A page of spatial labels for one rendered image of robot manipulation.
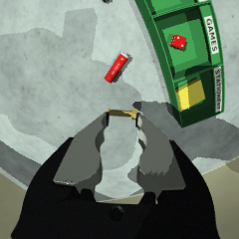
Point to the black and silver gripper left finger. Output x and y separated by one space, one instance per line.
75 165

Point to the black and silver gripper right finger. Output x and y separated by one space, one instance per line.
164 169

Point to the green rack of labelled bins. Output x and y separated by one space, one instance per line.
194 59

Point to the red die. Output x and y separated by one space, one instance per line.
177 42

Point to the red battery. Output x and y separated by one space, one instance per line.
116 67

